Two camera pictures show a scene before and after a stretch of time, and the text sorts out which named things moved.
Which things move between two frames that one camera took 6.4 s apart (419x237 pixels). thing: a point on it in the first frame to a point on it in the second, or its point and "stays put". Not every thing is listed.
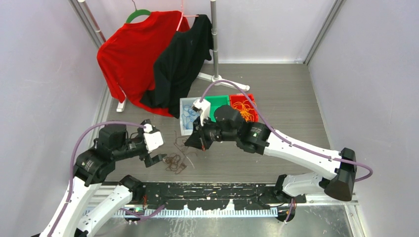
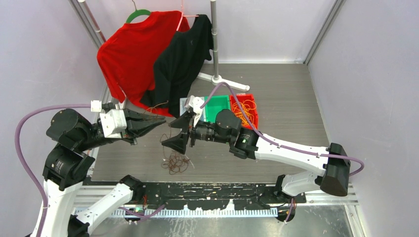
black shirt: [177, 62] stays put
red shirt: [128, 57] stays put
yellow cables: [247, 107] stays put
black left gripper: [149, 161] to [136, 126]
